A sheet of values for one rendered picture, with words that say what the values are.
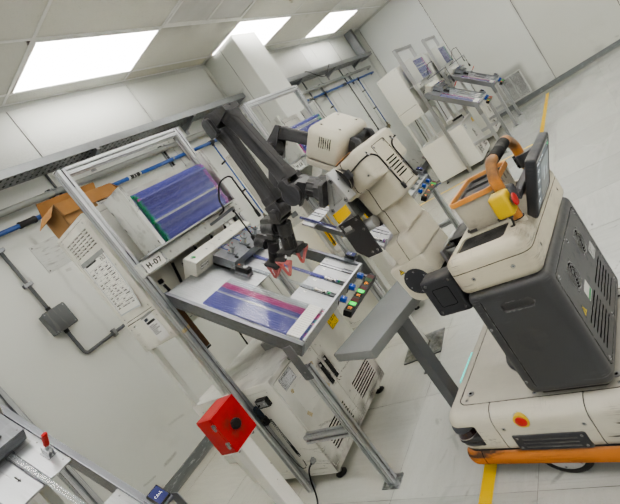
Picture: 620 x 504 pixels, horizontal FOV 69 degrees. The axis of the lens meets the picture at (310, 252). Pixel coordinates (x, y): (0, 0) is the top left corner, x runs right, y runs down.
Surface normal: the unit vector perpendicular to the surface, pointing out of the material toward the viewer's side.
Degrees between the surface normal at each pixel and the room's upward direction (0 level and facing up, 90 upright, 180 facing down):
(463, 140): 90
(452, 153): 90
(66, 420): 90
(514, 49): 90
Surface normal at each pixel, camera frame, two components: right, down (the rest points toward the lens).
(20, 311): 0.69, -0.39
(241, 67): -0.44, 0.45
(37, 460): 0.11, -0.83
